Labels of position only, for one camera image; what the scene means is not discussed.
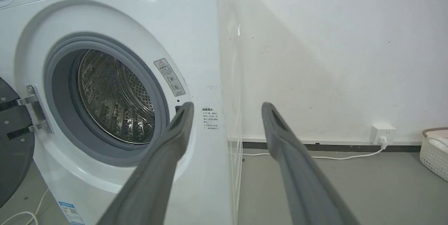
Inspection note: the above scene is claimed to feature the white power cable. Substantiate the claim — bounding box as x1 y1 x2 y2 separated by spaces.
242 136 388 160

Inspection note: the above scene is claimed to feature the white woven laundry basket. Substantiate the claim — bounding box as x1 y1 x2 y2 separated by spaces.
419 127 448 182

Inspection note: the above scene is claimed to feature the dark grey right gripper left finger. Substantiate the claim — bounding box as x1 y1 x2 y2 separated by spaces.
97 102 195 225

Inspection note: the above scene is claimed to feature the white cable by washer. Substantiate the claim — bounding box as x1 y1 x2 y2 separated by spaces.
0 188 50 225

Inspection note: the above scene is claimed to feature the dark round washing machine door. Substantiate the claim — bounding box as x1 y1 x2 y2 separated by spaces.
0 77 35 208

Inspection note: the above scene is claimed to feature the white front-load washing machine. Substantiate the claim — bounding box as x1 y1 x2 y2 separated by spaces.
0 0 243 225

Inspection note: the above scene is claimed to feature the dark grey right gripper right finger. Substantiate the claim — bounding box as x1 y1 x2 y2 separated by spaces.
261 102 360 225

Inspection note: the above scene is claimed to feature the white wall power socket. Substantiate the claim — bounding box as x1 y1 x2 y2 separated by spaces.
370 124 397 145

